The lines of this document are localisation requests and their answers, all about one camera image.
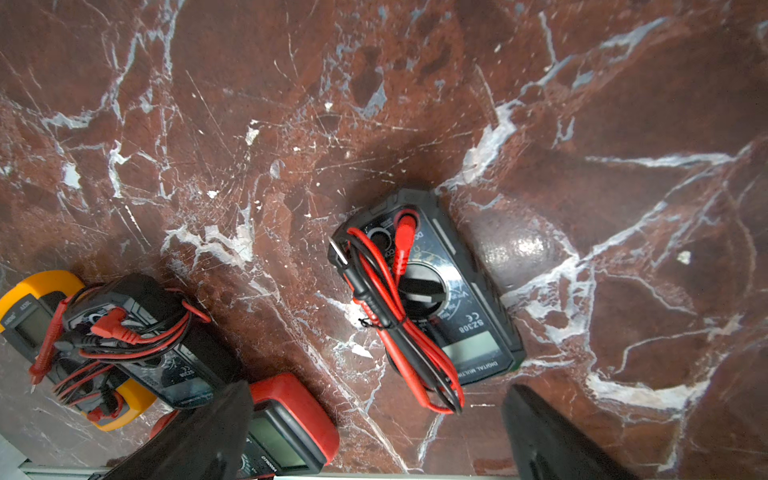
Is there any small black multimeter right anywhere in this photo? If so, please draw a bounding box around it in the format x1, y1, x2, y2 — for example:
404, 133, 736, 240
328, 188, 525, 415

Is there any small yellow multimeter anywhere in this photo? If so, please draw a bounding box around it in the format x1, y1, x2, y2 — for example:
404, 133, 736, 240
1, 270, 156, 432

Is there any large red multimeter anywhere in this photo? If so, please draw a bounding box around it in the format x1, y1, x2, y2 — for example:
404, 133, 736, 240
149, 373, 340, 479

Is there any small black multimeter centre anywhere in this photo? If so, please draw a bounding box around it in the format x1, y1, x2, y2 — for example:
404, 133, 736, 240
29, 273, 241, 409

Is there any small black multimeter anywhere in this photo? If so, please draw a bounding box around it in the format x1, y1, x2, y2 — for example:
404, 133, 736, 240
29, 273, 241, 409
328, 188, 525, 415

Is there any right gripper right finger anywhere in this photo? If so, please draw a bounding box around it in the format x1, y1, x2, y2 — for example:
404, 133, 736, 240
501, 384, 637, 480

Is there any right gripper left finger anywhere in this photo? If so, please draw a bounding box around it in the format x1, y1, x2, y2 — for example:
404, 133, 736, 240
102, 381, 254, 479

